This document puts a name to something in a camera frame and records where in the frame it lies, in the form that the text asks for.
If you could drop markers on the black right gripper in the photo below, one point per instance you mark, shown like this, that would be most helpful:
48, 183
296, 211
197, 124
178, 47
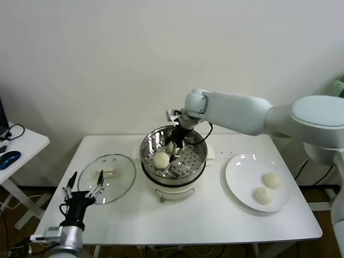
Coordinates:
179, 137

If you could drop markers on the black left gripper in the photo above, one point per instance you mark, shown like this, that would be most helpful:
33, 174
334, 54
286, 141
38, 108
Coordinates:
76, 203

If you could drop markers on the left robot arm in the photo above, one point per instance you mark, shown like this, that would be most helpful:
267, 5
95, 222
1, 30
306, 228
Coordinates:
72, 237

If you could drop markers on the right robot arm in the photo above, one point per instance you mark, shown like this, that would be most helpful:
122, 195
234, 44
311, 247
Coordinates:
242, 113

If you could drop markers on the stainless steel steamer basket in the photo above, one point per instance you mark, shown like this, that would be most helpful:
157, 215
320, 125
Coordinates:
193, 161

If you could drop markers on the white electric cooker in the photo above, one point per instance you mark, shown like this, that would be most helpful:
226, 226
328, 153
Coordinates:
172, 193

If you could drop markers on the glass pot lid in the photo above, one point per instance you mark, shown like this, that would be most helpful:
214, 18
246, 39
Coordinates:
119, 182

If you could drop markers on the white oval plate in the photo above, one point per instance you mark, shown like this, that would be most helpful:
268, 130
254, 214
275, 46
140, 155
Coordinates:
242, 172

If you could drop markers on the white side table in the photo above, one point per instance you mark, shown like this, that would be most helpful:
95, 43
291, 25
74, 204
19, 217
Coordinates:
29, 145

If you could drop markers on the blue computer mouse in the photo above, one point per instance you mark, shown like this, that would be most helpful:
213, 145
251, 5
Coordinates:
9, 158

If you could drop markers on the black monitor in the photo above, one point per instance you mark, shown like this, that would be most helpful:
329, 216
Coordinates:
2, 118

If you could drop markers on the pale green appliance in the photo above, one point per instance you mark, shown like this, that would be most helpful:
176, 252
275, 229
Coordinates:
339, 86

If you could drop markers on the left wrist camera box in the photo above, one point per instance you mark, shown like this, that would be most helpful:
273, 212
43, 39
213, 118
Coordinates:
53, 233

